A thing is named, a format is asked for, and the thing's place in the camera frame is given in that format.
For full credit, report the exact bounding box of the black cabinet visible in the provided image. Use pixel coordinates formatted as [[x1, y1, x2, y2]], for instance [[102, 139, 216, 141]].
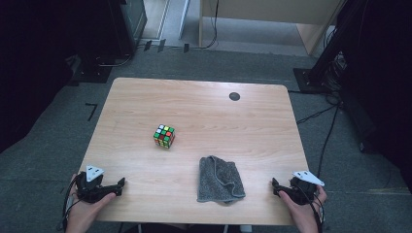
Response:
[[108, 0, 149, 57]]

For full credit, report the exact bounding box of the black hanging cable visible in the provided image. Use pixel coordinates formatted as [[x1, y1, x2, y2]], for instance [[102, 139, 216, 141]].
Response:
[[193, 0, 221, 50]]

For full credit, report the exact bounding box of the person's left hand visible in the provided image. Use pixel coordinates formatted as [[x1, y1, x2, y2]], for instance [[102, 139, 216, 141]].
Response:
[[65, 174, 117, 233]]

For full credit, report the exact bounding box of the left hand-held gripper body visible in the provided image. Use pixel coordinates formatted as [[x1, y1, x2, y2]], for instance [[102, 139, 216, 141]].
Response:
[[76, 164, 106, 204]]

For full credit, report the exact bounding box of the black flat base plate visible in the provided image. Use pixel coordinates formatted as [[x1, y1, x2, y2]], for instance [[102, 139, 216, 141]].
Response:
[[71, 62, 113, 84]]

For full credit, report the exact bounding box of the multicoloured puzzle cube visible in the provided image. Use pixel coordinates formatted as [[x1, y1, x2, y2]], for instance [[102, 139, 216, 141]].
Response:
[[153, 123, 176, 150]]

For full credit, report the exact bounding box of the black metal stand with base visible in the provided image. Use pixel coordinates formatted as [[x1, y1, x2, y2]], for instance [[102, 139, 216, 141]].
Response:
[[292, 0, 358, 95]]

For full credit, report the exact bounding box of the beige wooden furniture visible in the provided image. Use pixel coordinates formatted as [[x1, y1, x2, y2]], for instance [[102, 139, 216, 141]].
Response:
[[197, 0, 344, 56]]

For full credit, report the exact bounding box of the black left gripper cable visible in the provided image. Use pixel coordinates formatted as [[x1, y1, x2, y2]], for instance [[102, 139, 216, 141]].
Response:
[[58, 176, 82, 231]]

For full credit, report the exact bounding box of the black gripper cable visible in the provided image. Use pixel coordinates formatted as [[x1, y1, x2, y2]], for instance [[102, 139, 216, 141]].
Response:
[[58, 176, 82, 231], [297, 183, 326, 233]]

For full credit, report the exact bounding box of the dark curtain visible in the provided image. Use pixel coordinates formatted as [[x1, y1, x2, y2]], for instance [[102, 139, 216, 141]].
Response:
[[336, 0, 412, 192], [0, 0, 111, 153]]

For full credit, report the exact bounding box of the white upright post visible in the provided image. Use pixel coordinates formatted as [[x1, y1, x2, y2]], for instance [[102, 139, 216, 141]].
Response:
[[177, 0, 191, 41]]

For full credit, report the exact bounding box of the black floor cable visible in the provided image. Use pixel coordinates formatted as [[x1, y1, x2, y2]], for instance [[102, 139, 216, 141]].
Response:
[[295, 103, 339, 125], [315, 106, 340, 181]]

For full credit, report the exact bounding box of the person's right hand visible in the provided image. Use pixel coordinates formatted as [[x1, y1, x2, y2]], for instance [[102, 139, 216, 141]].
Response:
[[278, 186, 328, 233]]

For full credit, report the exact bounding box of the black angled floor tape mark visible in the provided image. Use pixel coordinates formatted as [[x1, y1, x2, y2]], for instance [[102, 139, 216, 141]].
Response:
[[85, 102, 99, 122]]

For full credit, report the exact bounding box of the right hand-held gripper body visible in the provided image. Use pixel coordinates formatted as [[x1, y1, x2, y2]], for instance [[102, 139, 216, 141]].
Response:
[[281, 170, 326, 206]]

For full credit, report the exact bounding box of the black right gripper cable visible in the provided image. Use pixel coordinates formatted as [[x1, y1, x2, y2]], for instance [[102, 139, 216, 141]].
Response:
[[297, 183, 326, 233]]

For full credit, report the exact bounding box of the grey fluffy cloth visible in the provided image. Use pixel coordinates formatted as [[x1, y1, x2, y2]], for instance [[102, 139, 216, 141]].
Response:
[[196, 154, 247, 204]]

